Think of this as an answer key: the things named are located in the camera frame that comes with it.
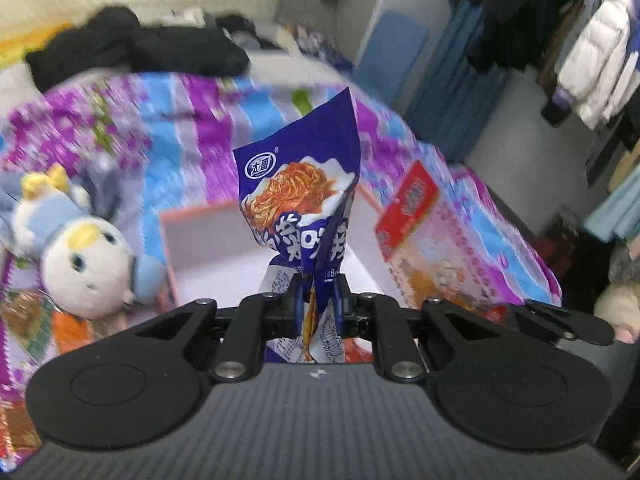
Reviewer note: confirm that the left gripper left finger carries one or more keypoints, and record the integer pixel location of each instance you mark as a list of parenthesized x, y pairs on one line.
[(259, 318)]

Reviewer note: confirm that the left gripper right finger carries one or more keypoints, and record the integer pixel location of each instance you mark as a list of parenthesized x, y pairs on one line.
[(379, 319)]

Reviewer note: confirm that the red top snack bag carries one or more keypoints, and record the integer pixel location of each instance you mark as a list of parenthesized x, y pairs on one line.
[(430, 253)]

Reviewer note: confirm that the blue noodle snack bag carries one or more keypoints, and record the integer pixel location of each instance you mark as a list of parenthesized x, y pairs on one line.
[(296, 189)]

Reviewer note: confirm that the orange barcode snack bag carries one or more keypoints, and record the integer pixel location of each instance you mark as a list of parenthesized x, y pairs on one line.
[(70, 334)]

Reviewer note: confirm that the green brown snack packet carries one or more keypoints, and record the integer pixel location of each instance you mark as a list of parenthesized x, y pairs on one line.
[(28, 315)]

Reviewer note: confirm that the orange snack packet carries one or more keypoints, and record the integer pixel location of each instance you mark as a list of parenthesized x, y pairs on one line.
[(18, 433)]

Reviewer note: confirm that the white blue plush toy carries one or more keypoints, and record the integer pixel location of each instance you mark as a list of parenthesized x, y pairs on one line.
[(87, 267)]

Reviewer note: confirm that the colourful striped floral bedspread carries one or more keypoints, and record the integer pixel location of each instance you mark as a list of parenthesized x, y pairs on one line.
[(173, 135)]

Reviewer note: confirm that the blue curtain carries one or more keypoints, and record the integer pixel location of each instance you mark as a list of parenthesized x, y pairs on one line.
[(453, 102)]

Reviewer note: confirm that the hanging white puffer jacket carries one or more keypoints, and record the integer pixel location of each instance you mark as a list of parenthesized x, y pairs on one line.
[(600, 73)]

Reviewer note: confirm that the black clothes pile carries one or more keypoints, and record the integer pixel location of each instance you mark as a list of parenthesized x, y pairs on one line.
[(115, 38)]

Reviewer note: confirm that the hanging black jacket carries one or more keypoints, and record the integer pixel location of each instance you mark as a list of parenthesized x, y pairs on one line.
[(515, 33)]

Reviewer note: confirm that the yellow pillow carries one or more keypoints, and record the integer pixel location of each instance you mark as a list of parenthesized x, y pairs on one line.
[(14, 49)]

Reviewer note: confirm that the grey wall cabinet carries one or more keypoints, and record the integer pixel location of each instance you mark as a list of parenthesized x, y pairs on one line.
[(380, 5)]

